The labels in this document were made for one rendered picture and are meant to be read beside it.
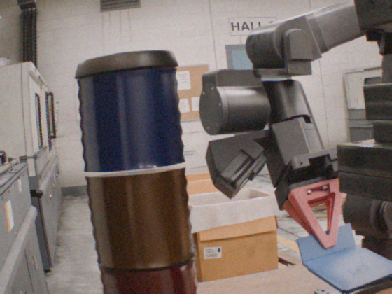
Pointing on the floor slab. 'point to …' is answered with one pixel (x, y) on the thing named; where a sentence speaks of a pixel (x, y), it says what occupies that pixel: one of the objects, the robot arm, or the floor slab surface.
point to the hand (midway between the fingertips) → (327, 241)
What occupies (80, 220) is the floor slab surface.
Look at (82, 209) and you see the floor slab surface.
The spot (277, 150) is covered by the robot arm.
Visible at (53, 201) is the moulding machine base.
